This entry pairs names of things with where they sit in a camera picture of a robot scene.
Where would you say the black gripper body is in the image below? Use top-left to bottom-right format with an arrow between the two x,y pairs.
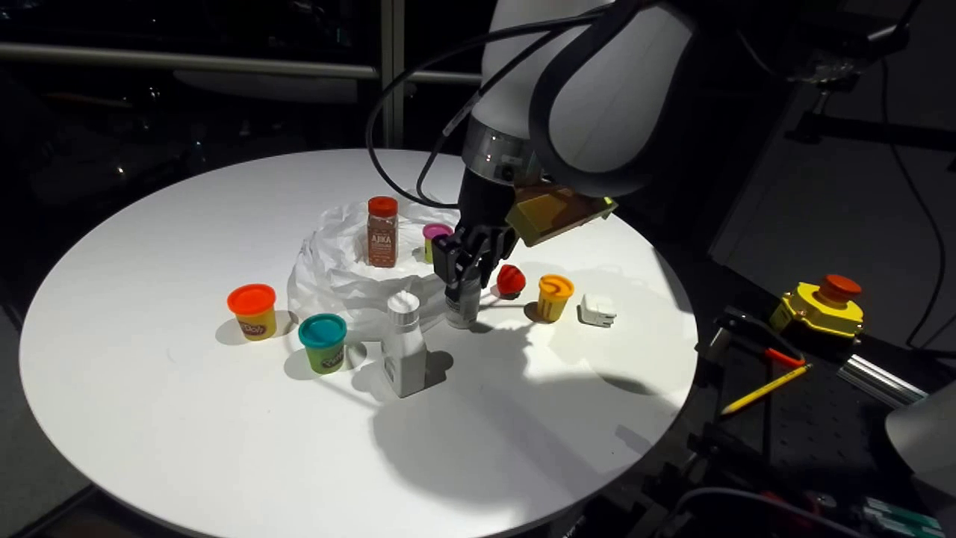
446,178 -> 520,264

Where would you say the small red lid cup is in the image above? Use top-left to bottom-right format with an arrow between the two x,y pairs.
494,264 -> 529,303

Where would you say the silver lid white jar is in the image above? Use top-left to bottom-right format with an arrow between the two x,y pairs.
446,275 -> 487,329

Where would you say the red lid spice bottle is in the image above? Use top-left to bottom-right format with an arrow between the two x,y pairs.
366,196 -> 403,270

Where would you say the crumpled clear plastic bag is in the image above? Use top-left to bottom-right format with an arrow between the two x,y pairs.
288,190 -> 502,341

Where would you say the white square bottle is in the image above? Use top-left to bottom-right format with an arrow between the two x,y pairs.
382,287 -> 435,402

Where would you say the small white box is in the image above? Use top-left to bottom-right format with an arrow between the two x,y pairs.
575,290 -> 621,329

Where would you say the teal lid cup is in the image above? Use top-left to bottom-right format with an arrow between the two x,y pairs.
296,311 -> 351,378

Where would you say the orange lid yellow cup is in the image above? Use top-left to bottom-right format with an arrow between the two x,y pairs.
224,281 -> 281,345

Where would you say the yellow pencil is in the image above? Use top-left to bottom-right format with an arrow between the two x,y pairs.
718,362 -> 815,418

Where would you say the yellow emergency stop button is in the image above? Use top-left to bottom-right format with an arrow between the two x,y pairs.
768,272 -> 868,341

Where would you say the silver aluminium bar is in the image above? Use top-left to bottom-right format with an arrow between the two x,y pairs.
838,354 -> 933,406

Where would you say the white rounded object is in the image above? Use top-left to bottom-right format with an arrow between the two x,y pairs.
883,381 -> 956,504

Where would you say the teal tool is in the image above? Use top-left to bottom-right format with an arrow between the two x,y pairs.
863,493 -> 948,538

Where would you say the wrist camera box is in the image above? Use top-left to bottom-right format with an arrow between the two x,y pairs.
505,184 -> 621,251

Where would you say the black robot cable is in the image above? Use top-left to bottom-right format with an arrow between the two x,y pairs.
363,3 -> 602,214

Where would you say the grey window post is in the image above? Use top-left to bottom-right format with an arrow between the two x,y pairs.
379,0 -> 409,149

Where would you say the red tool handle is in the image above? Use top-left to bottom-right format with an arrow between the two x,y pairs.
763,345 -> 809,372

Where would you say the grey horizontal window rail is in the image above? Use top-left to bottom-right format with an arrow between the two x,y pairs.
0,39 -> 487,102

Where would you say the black camera stand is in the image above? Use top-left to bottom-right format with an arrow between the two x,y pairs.
786,0 -> 956,152

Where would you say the thin black hanging cable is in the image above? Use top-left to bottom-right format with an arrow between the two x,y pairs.
880,54 -> 951,351

